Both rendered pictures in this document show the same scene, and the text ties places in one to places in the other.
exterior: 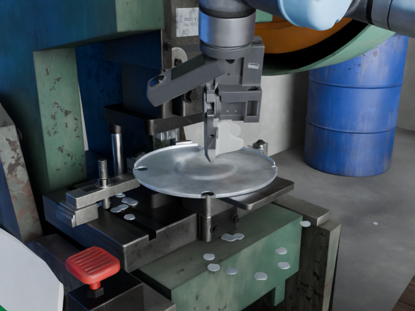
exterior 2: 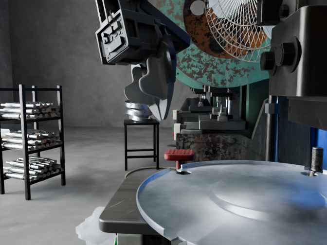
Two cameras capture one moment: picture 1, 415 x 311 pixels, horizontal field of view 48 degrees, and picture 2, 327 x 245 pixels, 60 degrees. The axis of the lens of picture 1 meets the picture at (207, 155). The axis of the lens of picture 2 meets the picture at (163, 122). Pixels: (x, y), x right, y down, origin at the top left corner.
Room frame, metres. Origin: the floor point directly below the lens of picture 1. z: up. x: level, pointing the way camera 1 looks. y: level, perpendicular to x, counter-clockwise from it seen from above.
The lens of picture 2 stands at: (1.04, -0.28, 0.90)
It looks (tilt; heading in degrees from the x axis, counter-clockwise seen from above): 6 degrees down; 140
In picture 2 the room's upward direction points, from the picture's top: straight up
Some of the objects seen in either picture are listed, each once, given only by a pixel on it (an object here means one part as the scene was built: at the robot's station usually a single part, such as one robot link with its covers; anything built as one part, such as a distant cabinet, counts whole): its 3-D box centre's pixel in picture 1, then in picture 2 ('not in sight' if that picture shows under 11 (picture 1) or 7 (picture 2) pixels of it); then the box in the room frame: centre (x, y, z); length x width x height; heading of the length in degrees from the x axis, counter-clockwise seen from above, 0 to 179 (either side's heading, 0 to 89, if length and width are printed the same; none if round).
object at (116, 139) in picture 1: (117, 145); not in sight; (0.95, 0.20, 0.81); 0.02 x 0.02 x 0.14
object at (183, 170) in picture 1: (205, 166); (265, 194); (0.87, 0.00, 0.78); 0.29 x 0.29 x 0.01
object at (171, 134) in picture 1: (167, 128); not in sight; (0.96, 0.09, 0.84); 0.05 x 0.03 x 0.04; 135
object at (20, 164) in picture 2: not in sight; (30, 138); (-1.66, 0.44, 0.47); 0.46 x 0.43 x 0.95; 25
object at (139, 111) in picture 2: not in sight; (140, 132); (-1.71, 1.69, 0.40); 0.45 x 0.40 x 0.79; 147
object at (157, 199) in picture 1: (164, 178); not in sight; (0.97, 0.10, 0.72); 0.20 x 0.16 x 0.03; 135
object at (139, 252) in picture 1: (166, 197); not in sight; (0.96, 0.09, 0.68); 0.45 x 0.30 x 0.06; 135
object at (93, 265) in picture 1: (94, 282); (179, 167); (0.57, 0.16, 0.72); 0.07 x 0.06 x 0.08; 45
